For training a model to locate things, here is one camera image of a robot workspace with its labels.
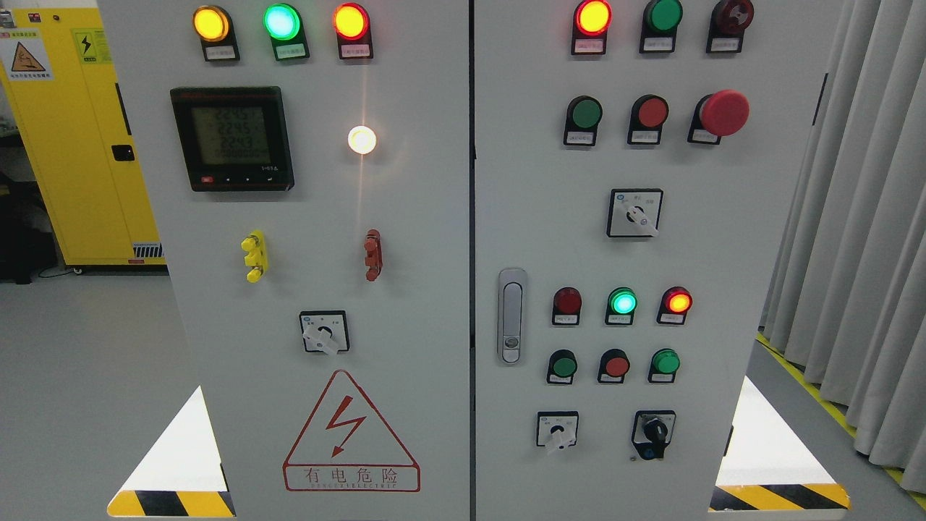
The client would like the green start push button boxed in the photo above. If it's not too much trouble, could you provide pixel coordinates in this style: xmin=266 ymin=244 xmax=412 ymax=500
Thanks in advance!
xmin=546 ymin=349 xmax=577 ymax=385

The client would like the red stop push button lower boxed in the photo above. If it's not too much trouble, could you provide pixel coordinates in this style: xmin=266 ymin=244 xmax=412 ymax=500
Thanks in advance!
xmin=598 ymin=347 xmax=629 ymax=384

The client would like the green push button upper row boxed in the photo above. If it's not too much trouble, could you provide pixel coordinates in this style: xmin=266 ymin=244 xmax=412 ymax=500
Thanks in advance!
xmin=563 ymin=96 xmax=603 ymax=146

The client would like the green raised push button lower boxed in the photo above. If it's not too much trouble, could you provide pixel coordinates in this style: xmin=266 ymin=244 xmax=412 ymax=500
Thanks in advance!
xmin=647 ymin=347 xmax=681 ymax=384

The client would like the red push button upper row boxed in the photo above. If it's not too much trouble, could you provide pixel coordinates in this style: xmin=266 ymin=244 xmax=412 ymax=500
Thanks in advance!
xmin=627 ymin=93 xmax=669 ymax=145

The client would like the red emergency stop mushroom button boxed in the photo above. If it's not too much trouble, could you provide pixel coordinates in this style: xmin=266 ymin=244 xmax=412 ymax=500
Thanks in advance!
xmin=686 ymin=89 xmax=750 ymax=145

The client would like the grey electrical control cabinet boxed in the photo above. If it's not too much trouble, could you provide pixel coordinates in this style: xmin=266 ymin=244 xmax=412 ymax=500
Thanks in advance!
xmin=99 ymin=1 xmax=846 ymax=520

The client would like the red terminal connector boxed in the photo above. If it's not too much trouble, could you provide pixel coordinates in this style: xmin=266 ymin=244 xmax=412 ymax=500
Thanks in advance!
xmin=363 ymin=229 xmax=383 ymax=281

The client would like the red indicator lamp middle left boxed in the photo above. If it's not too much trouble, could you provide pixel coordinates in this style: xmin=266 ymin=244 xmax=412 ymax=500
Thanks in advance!
xmin=551 ymin=287 xmax=582 ymax=326

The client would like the red indicator lamp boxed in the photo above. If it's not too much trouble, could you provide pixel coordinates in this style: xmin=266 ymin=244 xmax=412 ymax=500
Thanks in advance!
xmin=570 ymin=0 xmax=613 ymax=56
xmin=333 ymin=2 xmax=373 ymax=60
xmin=657 ymin=286 xmax=692 ymax=324
xmin=551 ymin=287 xmax=582 ymax=326

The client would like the white lit indicator lamp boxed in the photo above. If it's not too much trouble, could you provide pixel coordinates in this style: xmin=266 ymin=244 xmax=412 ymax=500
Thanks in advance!
xmin=347 ymin=125 xmax=378 ymax=156

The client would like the green indicator lamp middle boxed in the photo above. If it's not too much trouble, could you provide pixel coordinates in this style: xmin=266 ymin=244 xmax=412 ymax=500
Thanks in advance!
xmin=604 ymin=287 xmax=638 ymax=326

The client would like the green indicator lamp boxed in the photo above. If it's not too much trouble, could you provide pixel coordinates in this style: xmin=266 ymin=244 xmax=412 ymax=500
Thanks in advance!
xmin=604 ymin=287 xmax=638 ymax=326
xmin=263 ymin=3 xmax=310 ymax=62
xmin=639 ymin=0 xmax=684 ymax=54

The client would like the yellow terminal connector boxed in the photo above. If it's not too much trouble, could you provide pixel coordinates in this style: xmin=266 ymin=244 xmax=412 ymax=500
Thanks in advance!
xmin=241 ymin=229 xmax=268 ymax=284

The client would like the red indicator lamp middle right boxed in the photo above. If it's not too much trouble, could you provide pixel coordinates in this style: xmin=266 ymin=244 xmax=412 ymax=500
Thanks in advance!
xmin=657 ymin=286 xmax=692 ymax=324

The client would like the red electric hazard warning sticker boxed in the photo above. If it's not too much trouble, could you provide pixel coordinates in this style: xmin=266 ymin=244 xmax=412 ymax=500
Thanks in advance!
xmin=282 ymin=370 xmax=421 ymax=494

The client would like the black digital power meter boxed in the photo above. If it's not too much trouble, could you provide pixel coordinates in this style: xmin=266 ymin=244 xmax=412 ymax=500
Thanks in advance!
xmin=171 ymin=86 xmax=294 ymax=192

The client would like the red indicator lamp top left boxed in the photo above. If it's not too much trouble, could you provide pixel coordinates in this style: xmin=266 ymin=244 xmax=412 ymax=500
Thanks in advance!
xmin=333 ymin=2 xmax=373 ymax=60

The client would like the red indicator lamp top right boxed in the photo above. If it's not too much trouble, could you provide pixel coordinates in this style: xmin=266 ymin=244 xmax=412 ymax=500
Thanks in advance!
xmin=570 ymin=0 xmax=613 ymax=56

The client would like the green indicator lamp top left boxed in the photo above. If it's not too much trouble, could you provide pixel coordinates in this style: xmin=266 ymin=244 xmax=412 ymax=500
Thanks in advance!
xmin=263 ymin=3 xmax=310 ymax=62

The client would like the green indicator lamp top right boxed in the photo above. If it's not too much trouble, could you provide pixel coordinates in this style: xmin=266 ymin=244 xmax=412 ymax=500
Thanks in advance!
xmin=639 ymin=0 xmax=684 ymax=54

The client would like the yellow indicator lamp top left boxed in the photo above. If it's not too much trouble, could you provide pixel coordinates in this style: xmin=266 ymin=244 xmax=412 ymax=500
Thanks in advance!
xmin=192 ymin=4 xmax=240 ymax=62

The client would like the dark red buzzer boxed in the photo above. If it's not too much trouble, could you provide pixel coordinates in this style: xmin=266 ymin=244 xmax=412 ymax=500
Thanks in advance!
xmin=705 ymin=0 xmax=755 ymax=54

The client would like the grey curtain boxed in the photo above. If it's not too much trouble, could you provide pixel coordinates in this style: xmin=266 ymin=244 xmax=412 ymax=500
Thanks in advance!
xmin=763 ymin=1 xmax=925 ymax=494

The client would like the yellow safety cabinet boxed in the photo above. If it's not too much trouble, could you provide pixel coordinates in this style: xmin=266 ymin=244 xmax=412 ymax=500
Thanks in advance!
xmin=2 ymin=7 xmax=166 ymax=267

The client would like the grey cabinet door handle lock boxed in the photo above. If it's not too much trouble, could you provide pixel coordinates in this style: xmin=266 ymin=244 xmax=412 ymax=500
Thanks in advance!
xmin=497 ymin=268 xmax=528 ymax=364

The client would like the left door rotary selector switch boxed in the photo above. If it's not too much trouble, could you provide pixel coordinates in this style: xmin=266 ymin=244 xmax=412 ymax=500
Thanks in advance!
xmin=299 ymin=310 xmax=350 ymax=355

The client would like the upper right rotary selector switch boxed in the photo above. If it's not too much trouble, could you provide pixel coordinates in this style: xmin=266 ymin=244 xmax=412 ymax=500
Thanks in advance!
xmin=606 ymin=189 xmax=663 ymax=238

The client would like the lower white rotary selector switch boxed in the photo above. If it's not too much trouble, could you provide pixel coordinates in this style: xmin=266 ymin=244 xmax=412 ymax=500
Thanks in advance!
xmin=535 ymin=411 xmax=579 ymax=454

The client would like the black key selector switch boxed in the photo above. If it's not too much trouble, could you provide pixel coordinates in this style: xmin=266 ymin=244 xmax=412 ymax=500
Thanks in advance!
xmin=631 ymin=410 xmax=676 ymax=459

